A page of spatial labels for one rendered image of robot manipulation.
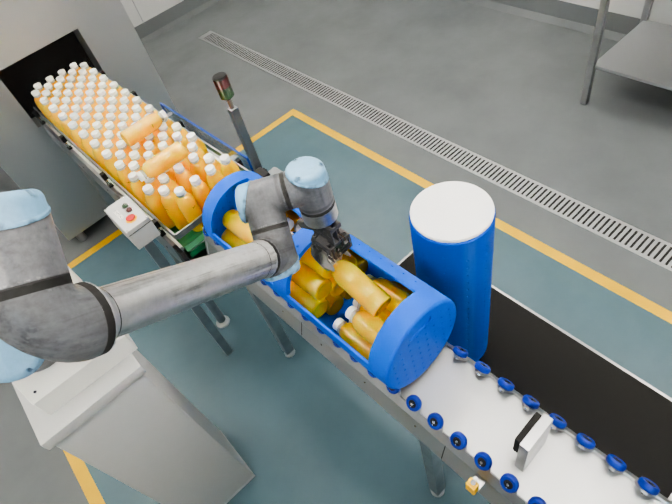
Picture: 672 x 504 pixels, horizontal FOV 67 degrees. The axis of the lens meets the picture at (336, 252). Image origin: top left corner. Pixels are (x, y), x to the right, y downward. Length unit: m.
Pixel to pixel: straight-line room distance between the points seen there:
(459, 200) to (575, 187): 1.64
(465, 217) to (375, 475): 1.24
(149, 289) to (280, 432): 1.78
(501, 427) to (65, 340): 1.08
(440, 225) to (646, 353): 1.36
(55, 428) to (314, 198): 0.97
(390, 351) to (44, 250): 0.81
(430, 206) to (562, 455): 0.84
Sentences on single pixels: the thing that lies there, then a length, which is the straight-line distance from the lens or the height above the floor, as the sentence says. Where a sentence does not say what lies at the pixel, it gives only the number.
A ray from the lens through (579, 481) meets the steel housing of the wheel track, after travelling 1.46.
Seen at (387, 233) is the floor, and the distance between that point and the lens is 3.08.
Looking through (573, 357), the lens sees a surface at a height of 0.15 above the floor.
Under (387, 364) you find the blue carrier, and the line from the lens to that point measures 1.29.
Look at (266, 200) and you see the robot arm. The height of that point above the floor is 1.55.
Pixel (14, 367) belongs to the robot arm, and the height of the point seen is 1.44.
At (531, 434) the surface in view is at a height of 1.08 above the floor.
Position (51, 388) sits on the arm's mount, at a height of 1.18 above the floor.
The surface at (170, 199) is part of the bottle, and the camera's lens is 2.09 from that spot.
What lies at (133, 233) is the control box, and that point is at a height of 1.08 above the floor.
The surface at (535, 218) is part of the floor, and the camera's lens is 3.14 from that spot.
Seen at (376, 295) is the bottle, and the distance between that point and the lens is 1.36.
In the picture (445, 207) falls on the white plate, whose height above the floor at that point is 1.04.
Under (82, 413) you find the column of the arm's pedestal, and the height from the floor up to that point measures 1.10.
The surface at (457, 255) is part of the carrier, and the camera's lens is 1.71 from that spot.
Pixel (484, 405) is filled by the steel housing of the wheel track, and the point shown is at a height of 0.93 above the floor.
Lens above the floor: 2.31
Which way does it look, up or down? 49 degrees down
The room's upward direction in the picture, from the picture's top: 17 degrees counter-clockwise
